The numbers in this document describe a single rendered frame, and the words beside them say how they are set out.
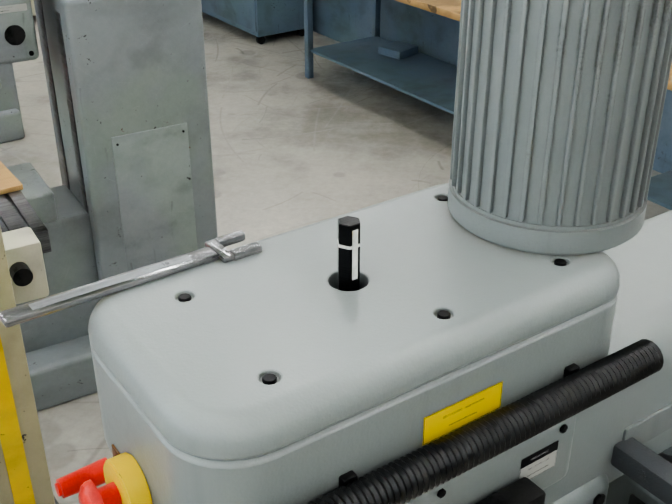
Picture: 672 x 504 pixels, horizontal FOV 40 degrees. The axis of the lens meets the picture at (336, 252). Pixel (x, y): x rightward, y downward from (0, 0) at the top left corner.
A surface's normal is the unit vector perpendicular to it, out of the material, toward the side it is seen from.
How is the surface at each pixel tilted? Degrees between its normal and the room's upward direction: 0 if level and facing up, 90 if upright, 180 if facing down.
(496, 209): 90
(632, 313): 0
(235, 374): 0
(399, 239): 0
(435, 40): 90
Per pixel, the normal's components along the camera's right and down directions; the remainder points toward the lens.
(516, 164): -0.50, 0.42
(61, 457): 0.00, -0.88
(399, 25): -0.82, 0.28
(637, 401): 0.57, 0.40
